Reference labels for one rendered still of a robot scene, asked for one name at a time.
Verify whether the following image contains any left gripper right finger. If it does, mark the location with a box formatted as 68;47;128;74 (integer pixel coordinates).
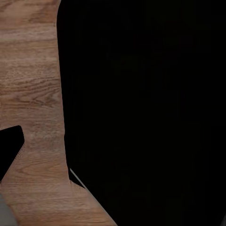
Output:
211;125;226;163

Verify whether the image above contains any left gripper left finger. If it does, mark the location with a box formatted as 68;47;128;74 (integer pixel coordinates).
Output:
0;125;24;181

